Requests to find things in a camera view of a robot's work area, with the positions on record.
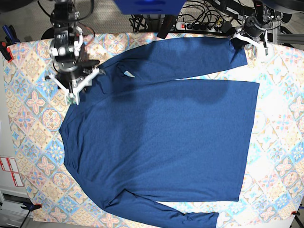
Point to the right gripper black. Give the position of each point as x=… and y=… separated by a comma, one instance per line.
x=75, y=74

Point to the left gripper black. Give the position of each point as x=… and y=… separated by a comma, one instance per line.
x=254, y=29

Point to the blue long-sleeve T-shirt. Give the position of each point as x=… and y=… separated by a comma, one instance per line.
x=151, y=130

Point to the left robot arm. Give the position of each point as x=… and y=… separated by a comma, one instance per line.
x=270, y=12

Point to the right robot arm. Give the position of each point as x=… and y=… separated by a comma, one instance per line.
x=68, y=42

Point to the black round stool base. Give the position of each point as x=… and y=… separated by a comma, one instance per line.
x=48, y=34

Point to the white power strip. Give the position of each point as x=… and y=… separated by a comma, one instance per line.
x=203, y=27

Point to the red black clamp left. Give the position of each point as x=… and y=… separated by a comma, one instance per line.
x=6, y=52

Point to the blue clamp top left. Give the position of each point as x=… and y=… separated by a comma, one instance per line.
x=11, y=36

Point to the blue box overhead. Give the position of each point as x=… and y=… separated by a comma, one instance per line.
x=136, y=7

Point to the red white labels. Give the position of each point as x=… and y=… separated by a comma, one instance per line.
x=8, y=164

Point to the black clamp bottom left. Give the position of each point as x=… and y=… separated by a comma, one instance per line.
x=30, y=206

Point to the white cabinet bottom left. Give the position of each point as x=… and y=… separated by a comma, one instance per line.
x=11, y=212

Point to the black clamp bottom right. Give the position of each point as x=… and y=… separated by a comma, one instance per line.
x=296, y=213

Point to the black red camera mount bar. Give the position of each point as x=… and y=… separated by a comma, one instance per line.
x=168, y=22

